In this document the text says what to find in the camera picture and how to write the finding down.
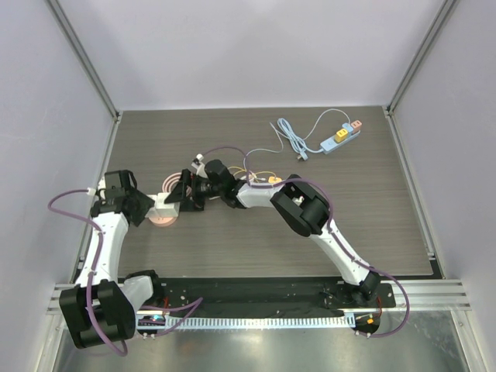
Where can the pink plug adapter on strip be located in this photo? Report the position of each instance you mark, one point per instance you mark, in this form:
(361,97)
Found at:
(356,126)

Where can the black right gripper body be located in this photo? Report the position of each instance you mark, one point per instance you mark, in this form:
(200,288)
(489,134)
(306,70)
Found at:
(190,190)

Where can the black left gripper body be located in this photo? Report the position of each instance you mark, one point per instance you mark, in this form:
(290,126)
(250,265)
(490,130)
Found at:
(142,204)

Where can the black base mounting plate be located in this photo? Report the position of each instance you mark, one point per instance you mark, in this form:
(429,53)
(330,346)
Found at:
(269,298)

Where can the aluminium frame post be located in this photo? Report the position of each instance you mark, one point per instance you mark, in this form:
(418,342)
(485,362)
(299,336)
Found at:
(76,45)
(435,28)

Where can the white cube socket plain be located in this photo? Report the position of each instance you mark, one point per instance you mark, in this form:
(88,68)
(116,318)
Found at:
(170,211)

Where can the white cube socket tiger sticker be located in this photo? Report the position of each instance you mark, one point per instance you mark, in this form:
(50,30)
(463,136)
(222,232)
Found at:
(155,198)

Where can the yellow orange plug adapter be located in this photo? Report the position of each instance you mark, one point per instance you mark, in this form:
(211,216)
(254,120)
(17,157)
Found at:
(274,180)

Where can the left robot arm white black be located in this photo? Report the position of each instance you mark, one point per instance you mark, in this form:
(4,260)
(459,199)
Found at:
(97,309)

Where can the yellow plug adapter on strip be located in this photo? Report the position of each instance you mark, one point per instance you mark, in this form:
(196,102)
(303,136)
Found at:
(341,135)

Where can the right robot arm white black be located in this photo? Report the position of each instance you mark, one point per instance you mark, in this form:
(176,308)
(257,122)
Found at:
(298,203)

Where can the aluminium frame rail front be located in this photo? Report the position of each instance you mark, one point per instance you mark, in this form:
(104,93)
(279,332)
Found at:
(424,295)

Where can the light blue power strip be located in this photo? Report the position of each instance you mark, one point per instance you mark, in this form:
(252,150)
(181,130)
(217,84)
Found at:
(329,145)

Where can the left aluminium frame post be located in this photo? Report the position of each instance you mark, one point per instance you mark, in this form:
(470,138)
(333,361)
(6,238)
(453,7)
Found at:
(76,45)

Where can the white slotted cable duct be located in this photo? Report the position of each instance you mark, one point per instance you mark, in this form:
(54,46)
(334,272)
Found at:
(342,322)

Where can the right aluminium frame post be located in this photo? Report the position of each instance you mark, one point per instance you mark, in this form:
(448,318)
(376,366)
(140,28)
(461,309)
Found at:
(435,28)

